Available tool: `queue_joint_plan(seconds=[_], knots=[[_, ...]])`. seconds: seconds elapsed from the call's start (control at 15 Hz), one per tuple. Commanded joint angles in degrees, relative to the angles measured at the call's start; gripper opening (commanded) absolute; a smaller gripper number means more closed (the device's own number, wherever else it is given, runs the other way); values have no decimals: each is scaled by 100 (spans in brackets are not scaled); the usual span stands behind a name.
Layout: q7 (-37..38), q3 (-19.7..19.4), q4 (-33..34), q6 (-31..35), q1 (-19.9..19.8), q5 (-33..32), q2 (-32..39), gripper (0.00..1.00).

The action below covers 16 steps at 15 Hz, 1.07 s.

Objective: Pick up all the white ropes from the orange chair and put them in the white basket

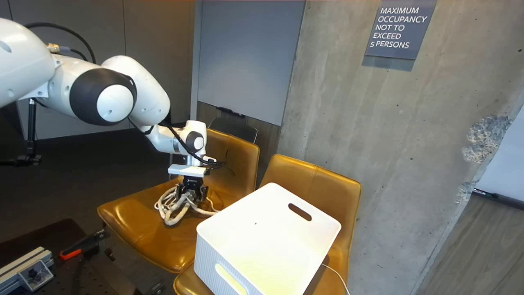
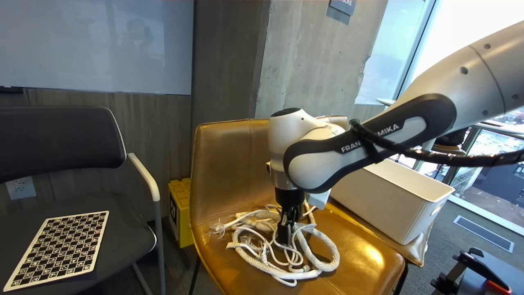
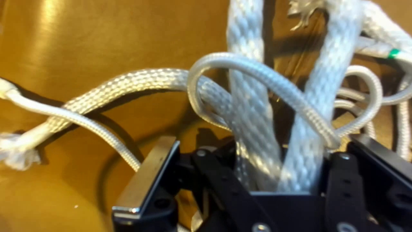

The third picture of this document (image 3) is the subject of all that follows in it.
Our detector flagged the orange leather chair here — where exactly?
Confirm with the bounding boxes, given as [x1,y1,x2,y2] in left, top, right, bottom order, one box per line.
[0,0,412,232]

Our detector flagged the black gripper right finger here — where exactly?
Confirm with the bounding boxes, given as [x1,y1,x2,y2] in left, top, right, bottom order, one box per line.
[323,133,412,232]

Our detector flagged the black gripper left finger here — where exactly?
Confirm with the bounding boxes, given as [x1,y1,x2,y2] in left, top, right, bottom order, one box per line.
[111,128,276,232]

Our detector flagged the thin white frayed cord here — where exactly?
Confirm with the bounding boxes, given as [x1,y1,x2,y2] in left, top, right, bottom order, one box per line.
[0,77,144,173]

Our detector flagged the thick white braided rope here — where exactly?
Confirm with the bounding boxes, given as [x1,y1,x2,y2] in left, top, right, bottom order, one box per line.
[43,0,412,195]

